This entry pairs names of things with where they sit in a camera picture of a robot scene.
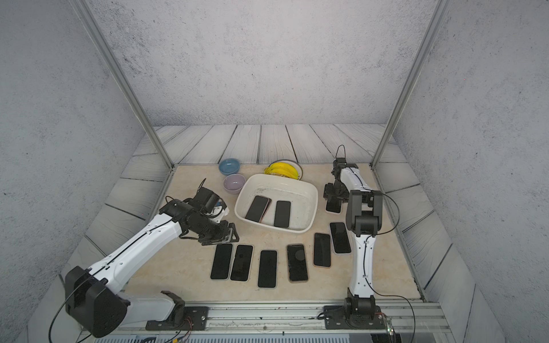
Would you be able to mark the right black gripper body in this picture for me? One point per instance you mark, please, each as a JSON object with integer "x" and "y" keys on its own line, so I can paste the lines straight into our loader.
{"x": 337, "y": 191}

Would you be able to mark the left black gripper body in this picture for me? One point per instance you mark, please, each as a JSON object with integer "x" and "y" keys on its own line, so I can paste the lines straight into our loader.
{"x": 212, "y": 231}

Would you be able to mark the black phone thin case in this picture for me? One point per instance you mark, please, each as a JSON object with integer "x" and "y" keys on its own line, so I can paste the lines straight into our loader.
{"x": 334, "y": 206}

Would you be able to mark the black phone light blue case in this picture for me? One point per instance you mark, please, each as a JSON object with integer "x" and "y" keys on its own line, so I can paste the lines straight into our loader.
{"x": 221, "y": 262}

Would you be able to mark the black phone white case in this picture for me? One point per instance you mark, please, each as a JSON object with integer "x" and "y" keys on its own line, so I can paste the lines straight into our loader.
{"x": 242, "y": 263}

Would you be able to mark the black phone red case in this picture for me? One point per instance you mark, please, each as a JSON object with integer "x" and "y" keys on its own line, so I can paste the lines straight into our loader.
{"x": 258, "y": 208}

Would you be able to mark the black phone dark case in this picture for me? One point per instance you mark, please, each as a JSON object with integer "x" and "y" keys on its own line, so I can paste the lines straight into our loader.
{"x": 267, "y": 276}

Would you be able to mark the white plastic storage box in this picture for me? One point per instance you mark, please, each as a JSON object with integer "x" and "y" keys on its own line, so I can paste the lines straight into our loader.
{"x": 303, "y": 197}

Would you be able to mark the black phone grey case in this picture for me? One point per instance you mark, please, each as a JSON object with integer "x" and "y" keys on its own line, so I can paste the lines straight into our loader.
{"x": 340, "y": 239}

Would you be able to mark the black phone cream case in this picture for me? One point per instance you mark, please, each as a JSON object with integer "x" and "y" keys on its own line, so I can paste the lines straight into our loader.
{"x": 322, "y": 250}

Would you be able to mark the black phone pink case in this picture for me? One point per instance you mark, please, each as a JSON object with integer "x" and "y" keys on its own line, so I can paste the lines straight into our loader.
{"x": 296, "y": 261}

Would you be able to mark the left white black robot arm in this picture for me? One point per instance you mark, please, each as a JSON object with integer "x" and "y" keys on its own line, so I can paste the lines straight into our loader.
{"x": 93, "y": 295}

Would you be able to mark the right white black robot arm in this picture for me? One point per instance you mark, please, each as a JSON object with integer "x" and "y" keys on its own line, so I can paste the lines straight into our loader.
{"x": 364, "y": 220}

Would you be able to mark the purple ceramic bowl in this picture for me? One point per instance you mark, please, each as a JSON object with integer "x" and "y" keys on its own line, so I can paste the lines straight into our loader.
{"x": 234, "y": 183}

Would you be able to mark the plate with yellow bananas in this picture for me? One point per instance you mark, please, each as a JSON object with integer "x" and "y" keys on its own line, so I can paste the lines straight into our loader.
{"x": 285, "y": 168}

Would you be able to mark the blue ceramic bowl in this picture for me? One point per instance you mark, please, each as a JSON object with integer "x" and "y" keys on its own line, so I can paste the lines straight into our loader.
{"x": 229, "y": 166}

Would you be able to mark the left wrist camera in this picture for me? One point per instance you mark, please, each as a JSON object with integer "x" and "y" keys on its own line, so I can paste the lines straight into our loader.
{"x": 209, "y": 204}

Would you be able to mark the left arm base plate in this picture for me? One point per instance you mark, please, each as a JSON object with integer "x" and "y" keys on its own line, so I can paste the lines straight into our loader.
{"x": 188, "y": 318}

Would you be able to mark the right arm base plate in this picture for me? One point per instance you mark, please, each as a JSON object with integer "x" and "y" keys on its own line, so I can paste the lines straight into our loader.
{"x": 335, "y": 318}

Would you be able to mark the aluminium mounting rail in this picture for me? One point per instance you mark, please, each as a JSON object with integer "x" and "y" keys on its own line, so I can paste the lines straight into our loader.
{"x": 295, "y": 322}

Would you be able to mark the right metal frame post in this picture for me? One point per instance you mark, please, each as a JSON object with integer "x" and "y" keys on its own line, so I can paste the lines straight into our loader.
{"x": 415, "y": 70}

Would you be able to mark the metal frame post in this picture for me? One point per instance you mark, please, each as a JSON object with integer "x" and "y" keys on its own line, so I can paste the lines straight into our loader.
{"x": 90, "y": 25}
{"x": 415, "y": 70}

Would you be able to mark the left metal frame post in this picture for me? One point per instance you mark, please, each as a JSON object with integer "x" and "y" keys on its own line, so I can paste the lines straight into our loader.
{"x": 90, "y": 25}

